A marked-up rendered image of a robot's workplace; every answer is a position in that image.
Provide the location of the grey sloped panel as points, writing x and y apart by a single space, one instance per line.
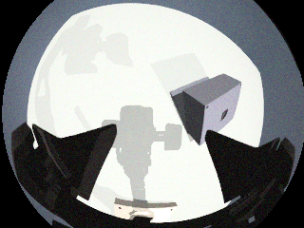
207 104

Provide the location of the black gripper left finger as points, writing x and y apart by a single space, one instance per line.
80 157

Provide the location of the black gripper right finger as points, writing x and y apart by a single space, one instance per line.
236 162

